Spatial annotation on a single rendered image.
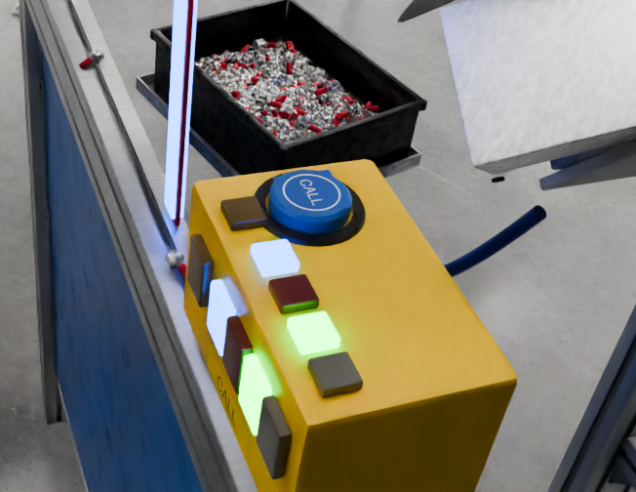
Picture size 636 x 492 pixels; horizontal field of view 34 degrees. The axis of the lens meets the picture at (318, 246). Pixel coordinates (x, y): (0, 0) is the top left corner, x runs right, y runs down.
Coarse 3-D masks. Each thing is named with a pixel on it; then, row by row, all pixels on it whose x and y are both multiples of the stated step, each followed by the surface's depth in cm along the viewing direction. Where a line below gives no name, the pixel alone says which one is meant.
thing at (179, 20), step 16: (176, 0) 69; (176, 16) 70; (176, 32) 70; (176, 48) 71; (176, 64) 72; (176, 80) 72; (176, 96) 73; (176, 112) 74; (176, 128) 74; (176, 144) 75; (176, 160) 76; (176, 176) 77; (176, 192) 78
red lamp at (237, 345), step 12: (228, 324) 46; (240, 324) 46; (228, 336) 46; (240, 336) 45; (228, 348) 46; (240, 348) 45; (252, 348) 45; (228, 360) 47; (240, 360) 45; (228, 372) 47; (240, 372) 46; (240, 384) 46
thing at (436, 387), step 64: (192, 192) 51; (256, 192) 50; (384, 192) 52; (320, 256) 48; (384, 256) 48; (192, 320) 54; (256, 320) 44; (384, 320) 45; (448, 320) 46; (384, 384) 42; (448, 384) 43; (512, 384) 44; (256, 448) 47; (320, 448) 41; (384, 448) 43; (448, 448) 45
